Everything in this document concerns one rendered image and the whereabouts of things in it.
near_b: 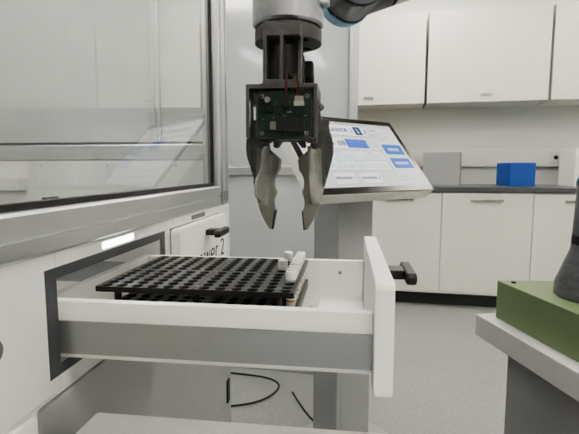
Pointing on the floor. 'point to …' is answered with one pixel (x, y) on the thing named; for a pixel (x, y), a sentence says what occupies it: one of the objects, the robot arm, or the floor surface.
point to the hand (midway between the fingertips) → (289, 217)
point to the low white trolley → (101, 422)
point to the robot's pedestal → (534, 381)
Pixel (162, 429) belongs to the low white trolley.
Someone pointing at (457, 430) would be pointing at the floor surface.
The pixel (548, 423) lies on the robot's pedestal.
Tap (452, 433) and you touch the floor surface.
